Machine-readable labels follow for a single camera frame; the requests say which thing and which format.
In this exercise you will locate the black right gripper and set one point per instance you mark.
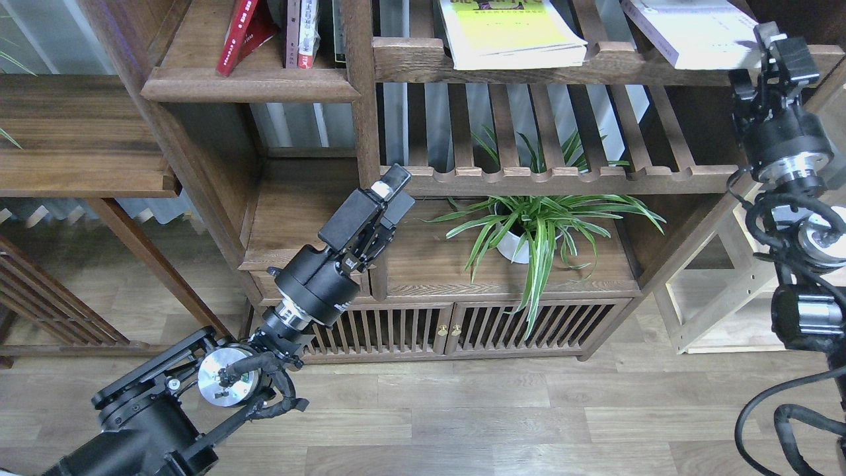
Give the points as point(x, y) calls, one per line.
point(784, 143)

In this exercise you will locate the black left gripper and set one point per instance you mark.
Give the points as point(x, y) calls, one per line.
point(316, 285)

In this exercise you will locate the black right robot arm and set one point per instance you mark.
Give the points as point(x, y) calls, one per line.
point(805, 238)

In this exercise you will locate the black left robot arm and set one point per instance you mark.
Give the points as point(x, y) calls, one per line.
point(166, 417)

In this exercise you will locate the light wooden shelf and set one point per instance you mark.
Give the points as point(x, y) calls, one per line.
point(719, 300)

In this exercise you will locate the white plant pot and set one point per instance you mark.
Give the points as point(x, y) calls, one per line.
point(510, 246)

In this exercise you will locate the green spider plant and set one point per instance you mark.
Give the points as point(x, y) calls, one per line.
point(574, 213)

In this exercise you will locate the dark wooden bookshelf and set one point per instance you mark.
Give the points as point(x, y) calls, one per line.
point(269, 153)

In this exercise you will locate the yellow green book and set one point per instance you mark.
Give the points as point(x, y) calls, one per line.
point(515, 35)

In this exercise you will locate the red white upright book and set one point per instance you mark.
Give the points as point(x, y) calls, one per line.
point(308, 39)

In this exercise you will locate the dark upright book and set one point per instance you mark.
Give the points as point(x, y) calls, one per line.
point(338, 37)

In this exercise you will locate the dark wooden side table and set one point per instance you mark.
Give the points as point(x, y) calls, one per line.
point(81, 136)

